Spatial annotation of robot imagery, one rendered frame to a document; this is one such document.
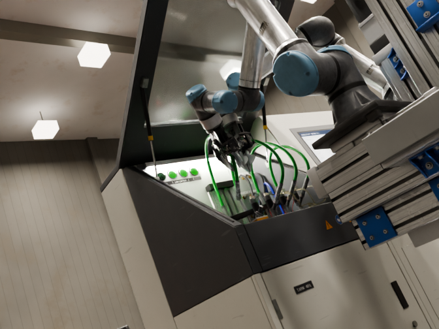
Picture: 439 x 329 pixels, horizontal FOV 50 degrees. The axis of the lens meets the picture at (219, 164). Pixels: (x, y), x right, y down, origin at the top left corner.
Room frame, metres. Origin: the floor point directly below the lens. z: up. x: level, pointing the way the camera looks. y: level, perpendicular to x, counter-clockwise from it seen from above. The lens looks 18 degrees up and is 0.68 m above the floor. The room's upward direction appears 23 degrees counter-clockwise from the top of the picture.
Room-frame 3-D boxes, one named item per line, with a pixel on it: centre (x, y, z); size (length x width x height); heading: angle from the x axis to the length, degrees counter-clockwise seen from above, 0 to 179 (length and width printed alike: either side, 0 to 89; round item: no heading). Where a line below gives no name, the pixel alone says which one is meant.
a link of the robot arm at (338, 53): (1.26, -0.41, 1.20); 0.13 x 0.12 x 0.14; 131
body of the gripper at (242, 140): (1.85, -0.12, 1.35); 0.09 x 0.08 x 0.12; 40
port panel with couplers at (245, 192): (2.26, -0.09, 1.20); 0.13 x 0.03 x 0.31; 130
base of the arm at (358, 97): (1.26, -0.41, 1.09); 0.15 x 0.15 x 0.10
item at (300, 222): (1.72, -0.22, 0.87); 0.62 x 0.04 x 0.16; 130
